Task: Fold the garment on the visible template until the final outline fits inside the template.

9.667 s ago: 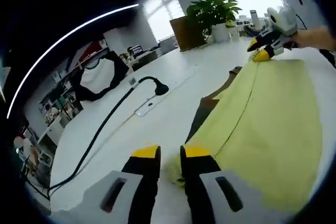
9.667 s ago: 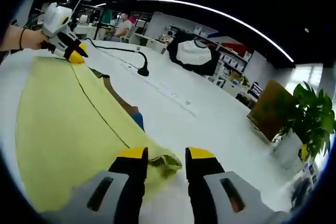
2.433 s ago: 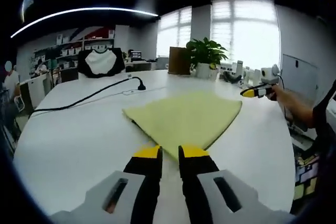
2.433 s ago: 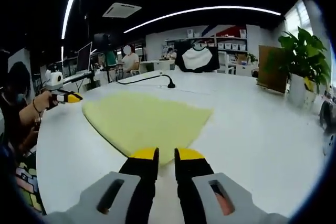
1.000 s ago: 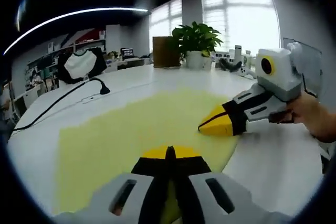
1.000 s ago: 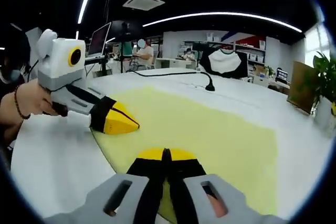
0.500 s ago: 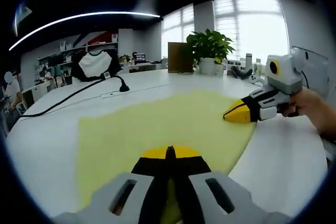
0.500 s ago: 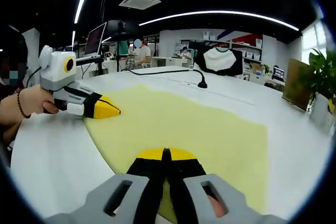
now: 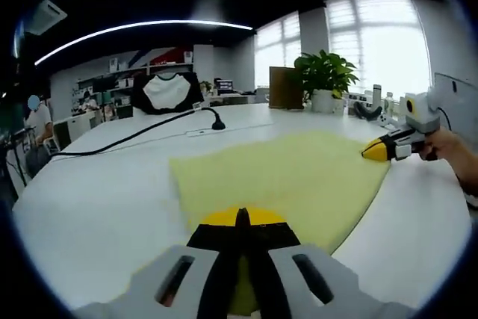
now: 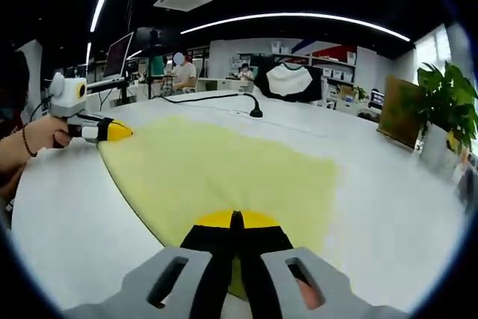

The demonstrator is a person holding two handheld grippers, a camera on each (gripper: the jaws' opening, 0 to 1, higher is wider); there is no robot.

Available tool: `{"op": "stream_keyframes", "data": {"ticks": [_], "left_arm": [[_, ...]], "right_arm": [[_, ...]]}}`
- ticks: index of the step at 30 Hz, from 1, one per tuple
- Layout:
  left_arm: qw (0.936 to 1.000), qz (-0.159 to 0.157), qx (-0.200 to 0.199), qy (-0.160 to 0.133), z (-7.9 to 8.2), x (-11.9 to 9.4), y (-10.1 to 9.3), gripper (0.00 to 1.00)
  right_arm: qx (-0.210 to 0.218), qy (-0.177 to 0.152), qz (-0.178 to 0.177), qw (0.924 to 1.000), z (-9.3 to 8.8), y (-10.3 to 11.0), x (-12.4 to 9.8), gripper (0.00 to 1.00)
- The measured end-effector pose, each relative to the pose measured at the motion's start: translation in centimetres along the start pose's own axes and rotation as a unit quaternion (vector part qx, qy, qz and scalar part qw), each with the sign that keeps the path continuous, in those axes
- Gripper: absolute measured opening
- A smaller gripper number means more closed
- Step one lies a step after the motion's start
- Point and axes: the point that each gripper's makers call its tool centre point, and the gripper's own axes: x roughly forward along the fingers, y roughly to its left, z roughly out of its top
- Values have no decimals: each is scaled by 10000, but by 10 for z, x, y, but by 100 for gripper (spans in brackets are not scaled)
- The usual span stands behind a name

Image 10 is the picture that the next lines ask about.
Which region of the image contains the person's left hand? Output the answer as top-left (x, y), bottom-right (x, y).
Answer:
top-left (26, 114), bottom-right (72, 155)

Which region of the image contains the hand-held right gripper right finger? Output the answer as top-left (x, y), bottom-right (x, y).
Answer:
top-left (235, 210), bottom-right (409, 319)

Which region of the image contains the shelf with white bins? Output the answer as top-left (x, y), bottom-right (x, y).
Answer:
top-left (270, 37), bottom-right (356, 85)

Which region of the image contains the brown cardboard box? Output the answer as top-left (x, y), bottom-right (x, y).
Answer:
top-left (376, 73), bottom-right (427, 151)

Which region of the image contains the dark bead bracelet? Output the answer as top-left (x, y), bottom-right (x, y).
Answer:
top-left (21, 124), bottom-right (40, 158)

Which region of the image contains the yellow garment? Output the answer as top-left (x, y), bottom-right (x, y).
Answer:
top-left (97, 114), bottom-right (344, 300)

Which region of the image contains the small potted plant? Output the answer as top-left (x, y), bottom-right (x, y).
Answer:
top-left (352, 84), bottom-right (370, 102)

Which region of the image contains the black cable with round base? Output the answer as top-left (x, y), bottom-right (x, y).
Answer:
top-left (159, 92), bottom-right (265, 119)

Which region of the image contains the black tripod stand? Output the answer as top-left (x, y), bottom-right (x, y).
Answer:
top-left (146, 28), bottom-right (162, 100)

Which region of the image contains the green plant in white pot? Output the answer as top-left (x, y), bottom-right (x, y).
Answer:
top-left (415, 60), bottom-right (478, 167)

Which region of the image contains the computer monitor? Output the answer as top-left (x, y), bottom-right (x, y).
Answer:
top-left (102, 31), bottom-right (135, 80)

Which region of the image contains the black and white raglan shirt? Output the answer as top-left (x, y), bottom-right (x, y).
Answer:
top-left (252, 55), bottom-right (325, 104)

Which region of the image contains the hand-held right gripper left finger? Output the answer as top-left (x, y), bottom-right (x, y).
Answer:
top-left (62, 210), bottom-right (236, 319)

